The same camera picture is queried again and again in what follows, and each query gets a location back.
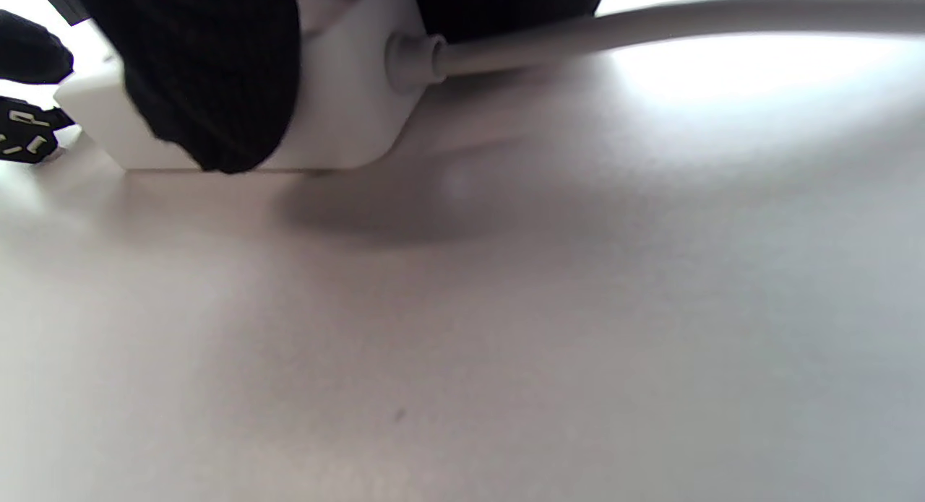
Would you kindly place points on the person's left hand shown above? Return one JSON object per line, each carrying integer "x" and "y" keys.
{"x": 32, "y": 47}

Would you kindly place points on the person's right hand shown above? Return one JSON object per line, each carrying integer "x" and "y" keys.
{"x": 209, "y": 76}

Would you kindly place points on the white power strip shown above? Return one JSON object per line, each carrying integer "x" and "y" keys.
{"x": 347, "y": 90}

